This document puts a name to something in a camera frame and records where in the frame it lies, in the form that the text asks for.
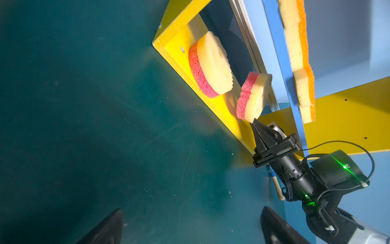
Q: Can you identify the yellow shelf with pink and blue boards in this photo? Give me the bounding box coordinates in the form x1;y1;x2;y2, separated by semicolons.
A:
152;1;390;155

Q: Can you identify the smiley sponge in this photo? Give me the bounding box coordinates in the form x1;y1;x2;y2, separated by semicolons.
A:
236;72;272;123
188;31;233;99

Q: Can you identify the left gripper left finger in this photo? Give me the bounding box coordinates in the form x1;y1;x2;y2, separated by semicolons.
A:
77;208;124;244

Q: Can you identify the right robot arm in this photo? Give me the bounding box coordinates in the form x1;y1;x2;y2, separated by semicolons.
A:
251;120;390;244

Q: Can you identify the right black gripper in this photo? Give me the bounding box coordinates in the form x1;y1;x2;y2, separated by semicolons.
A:
250;119;301;168

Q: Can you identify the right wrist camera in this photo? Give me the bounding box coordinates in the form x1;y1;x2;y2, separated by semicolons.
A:
267;122;287;138

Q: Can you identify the orange sponge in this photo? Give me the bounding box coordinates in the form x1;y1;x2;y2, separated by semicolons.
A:
284;19;310;72
278;0;306;29
293;66;316;124

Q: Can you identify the blue toy shovel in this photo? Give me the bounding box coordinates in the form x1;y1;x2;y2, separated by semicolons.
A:
266;164;285;201

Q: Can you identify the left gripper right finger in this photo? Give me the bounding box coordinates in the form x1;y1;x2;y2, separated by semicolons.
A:
261;206;309;244

